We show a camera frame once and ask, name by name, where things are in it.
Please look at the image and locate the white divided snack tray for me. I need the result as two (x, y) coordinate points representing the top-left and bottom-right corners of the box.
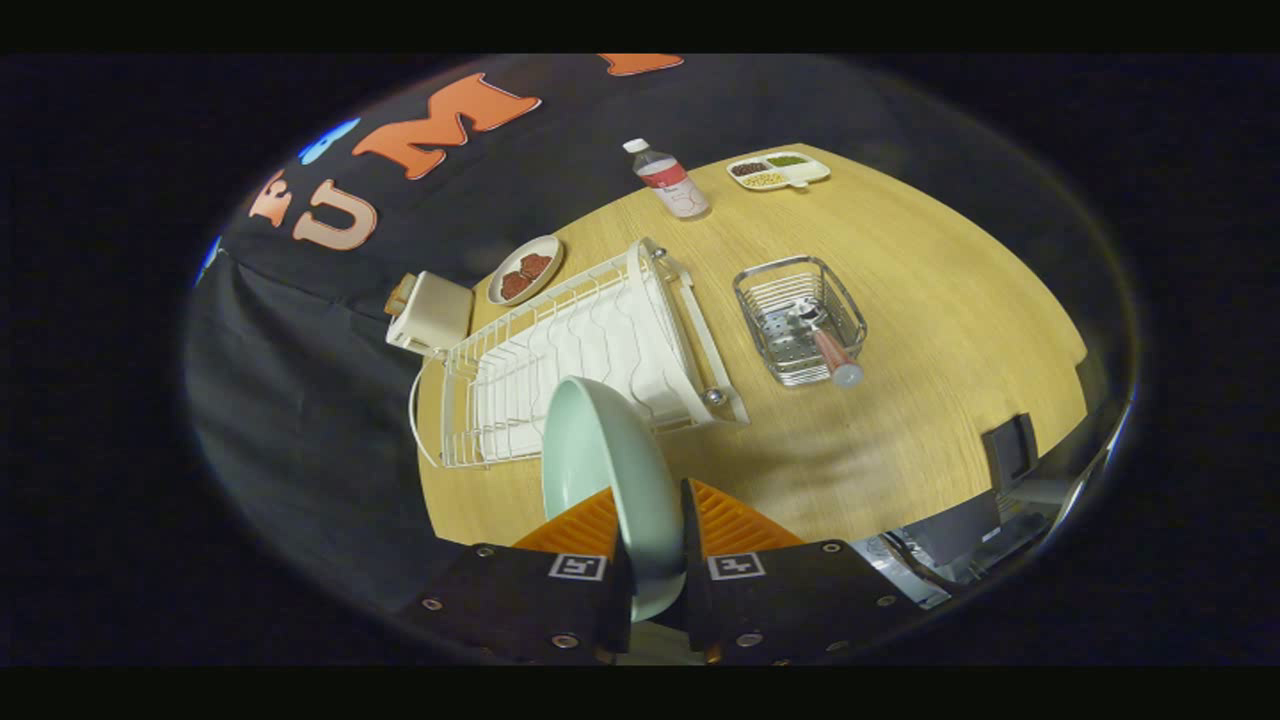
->
(726, 151), (832, 191)

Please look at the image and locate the grey metal rail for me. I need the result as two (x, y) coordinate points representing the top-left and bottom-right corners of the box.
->
(880, 400), (1136, 611)

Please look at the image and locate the metal wire basket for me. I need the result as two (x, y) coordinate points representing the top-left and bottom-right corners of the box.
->
(732, 256), (869, 387)

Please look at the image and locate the light green plate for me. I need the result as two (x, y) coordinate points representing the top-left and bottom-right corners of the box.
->
(541, 376), (689, 623)

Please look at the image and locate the white wire dish rack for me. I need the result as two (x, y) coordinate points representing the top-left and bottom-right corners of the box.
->
(408, 237), (751, 469)

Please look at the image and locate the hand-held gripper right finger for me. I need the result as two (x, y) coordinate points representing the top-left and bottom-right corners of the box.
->
(682, 478), (926, 666)

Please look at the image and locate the beige plate with meat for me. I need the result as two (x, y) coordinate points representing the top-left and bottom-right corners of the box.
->
(487, 235), (566, 306)

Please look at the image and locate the pink-handled metal spoon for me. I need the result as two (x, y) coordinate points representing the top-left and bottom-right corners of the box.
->
(790, 298), (865, 389)

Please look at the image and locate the black table corner pad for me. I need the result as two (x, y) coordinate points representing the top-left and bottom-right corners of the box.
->
(980, 412), (1041, 491)

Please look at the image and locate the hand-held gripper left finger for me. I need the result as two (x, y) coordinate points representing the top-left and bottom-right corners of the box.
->
(400, 487), (636, 666)

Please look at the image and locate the white toaster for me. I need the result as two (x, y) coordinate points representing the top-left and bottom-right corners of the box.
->
(385, 271), (475, 359)

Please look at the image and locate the clear bottle with red label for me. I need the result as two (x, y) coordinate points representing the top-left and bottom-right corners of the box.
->
(622, 138), (711, 221)

